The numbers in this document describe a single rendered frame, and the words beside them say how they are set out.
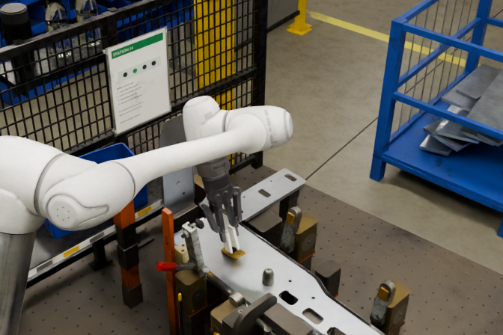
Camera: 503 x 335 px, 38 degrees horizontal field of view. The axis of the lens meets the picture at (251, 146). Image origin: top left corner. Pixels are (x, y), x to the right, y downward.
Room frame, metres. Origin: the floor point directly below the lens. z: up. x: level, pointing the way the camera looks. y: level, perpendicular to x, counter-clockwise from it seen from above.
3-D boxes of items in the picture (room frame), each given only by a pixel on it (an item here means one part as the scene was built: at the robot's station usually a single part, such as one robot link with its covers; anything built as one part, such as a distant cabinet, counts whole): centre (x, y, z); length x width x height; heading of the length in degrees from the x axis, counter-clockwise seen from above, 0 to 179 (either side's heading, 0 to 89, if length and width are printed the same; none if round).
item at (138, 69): (1.95, 0.35, 1.30); 0.23 x 0.02 x 0.31; 135
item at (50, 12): (1.88, 0.56, 1.53); 0.07 x 0.07 x 0.20
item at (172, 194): (1.69, 0.21, 1.17); 0.12 x 0.01 x 0.34; 135
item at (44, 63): (1.86, 0.56, 1.46); 0.36 x 0.15 x 0.18; 135
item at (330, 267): (1.48, -0.23, 0.84); 0.10 x 0.05 x 0.29; 135
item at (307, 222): (1.61, -0.16, 0.87); 0.12 x 0.07 x 0.35; 135
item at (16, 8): (1.79, 0.64, 1.52); 0.07 x 0.07 x 0.18
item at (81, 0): (1.95, 0.49, 1.53); 0.07 x 0.07 x 0.20
